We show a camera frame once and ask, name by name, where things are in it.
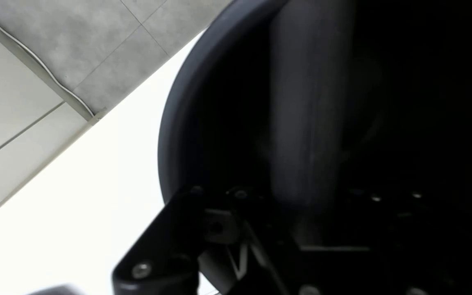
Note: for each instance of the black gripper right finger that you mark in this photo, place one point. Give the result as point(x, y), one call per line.
point(383, 243)

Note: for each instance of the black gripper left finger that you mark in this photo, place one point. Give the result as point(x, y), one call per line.
point(196, 233)

